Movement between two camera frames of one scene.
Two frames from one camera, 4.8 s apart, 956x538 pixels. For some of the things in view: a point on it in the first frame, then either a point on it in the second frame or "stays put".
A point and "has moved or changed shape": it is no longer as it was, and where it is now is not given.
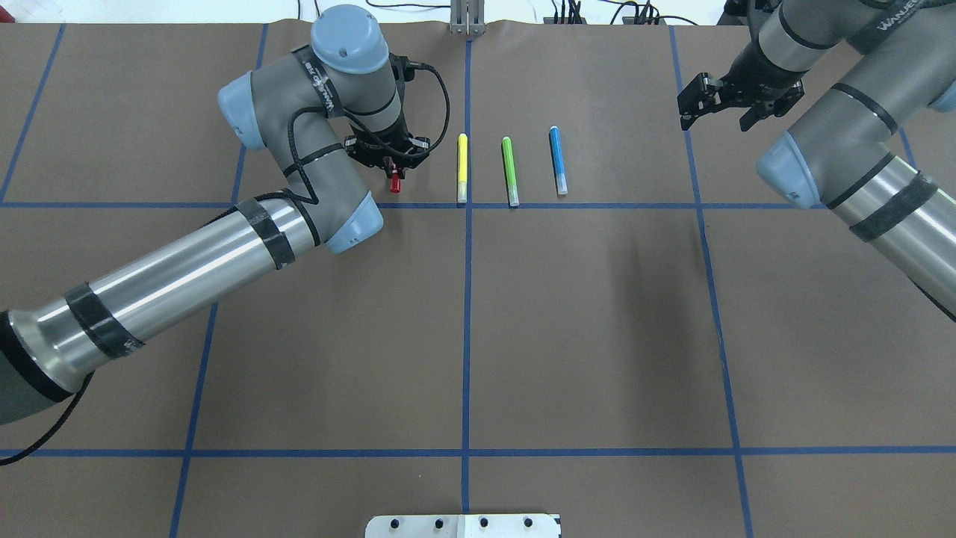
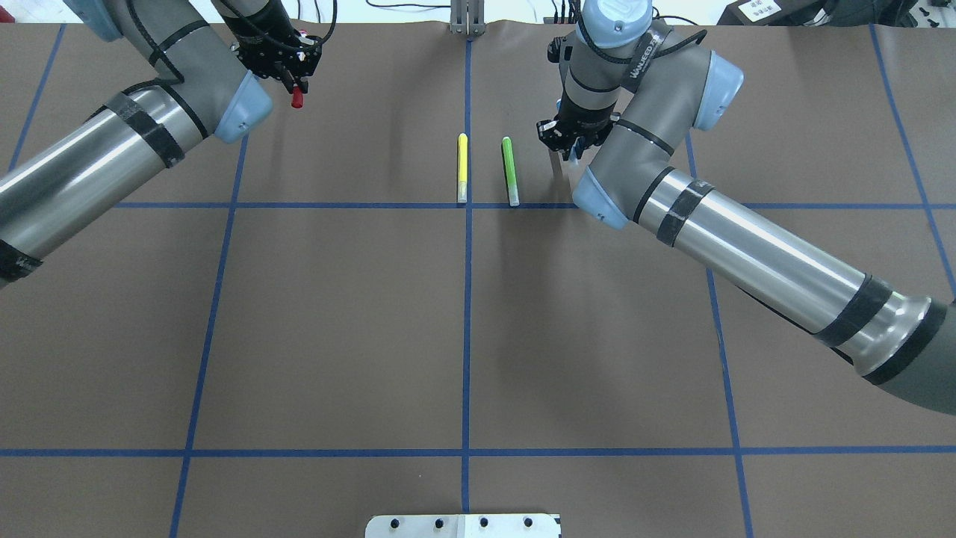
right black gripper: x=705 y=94 → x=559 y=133
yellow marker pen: x=462 y=168 stays put
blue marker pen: x=558 y=160 → x=573 y=155
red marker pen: x=395 y=181 has moved or changed shape
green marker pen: x=509 y=171 stays put
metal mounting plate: x=509 y=525 stays put
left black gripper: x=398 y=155 → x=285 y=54
